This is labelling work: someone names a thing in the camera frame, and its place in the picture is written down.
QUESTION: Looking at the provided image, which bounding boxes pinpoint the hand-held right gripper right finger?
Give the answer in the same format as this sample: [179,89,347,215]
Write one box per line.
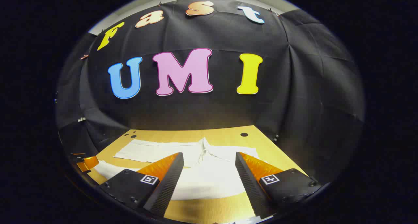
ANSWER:
[235,152,323,219]

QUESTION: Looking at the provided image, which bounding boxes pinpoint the black backdrop cloth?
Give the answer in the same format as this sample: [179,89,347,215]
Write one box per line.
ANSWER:
[55,0,365,186]

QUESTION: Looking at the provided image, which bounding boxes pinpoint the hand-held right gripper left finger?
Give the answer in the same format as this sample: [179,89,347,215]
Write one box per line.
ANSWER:
[98,152,185,218]

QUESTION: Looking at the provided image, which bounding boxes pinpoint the white jeans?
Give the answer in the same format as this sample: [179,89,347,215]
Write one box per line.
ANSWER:
[95,137,262,201]

